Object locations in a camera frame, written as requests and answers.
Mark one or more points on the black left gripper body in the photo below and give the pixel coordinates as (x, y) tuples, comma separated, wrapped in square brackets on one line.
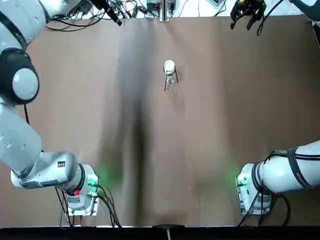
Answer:
[(101, 5)]

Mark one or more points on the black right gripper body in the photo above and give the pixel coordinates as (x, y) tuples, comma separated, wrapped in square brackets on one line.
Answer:
[(250, 7)]

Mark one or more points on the white ceramic crucible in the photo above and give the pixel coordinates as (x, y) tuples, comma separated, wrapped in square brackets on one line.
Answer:
[(169, 66)]

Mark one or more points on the white clay triangle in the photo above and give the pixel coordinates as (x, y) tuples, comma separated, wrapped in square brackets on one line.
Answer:
[(170, 73)]

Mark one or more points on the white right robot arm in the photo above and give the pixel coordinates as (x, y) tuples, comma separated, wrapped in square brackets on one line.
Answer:
[(280, 172)]

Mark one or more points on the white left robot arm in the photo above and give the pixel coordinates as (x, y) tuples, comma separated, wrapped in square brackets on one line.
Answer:
[(20, 150)]

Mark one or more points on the grey device with buttons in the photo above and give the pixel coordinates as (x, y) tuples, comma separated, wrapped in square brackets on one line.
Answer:
[(216, 2)]

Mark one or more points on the aluminium camera post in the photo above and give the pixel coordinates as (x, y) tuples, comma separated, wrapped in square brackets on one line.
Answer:
[(165, 12)]

